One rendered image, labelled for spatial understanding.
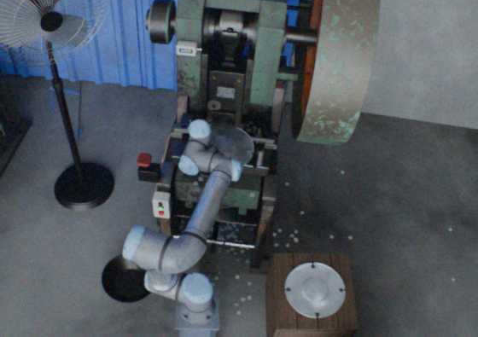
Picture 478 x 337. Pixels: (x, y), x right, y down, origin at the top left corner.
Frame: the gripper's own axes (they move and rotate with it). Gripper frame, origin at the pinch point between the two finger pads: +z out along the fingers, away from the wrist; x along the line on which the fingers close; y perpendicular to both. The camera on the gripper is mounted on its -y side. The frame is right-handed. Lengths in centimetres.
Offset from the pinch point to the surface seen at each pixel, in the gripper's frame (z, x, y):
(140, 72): 77, 29, -146
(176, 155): 7.2, -6.9, -22.6
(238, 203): 28.0, 0.7, 6.8
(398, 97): 117, 156, -8
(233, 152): 5.1, 11.7, -2.8
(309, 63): -10, 62, -3
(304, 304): 43, -10, 60
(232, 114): -12.3, 19.2, -6.9
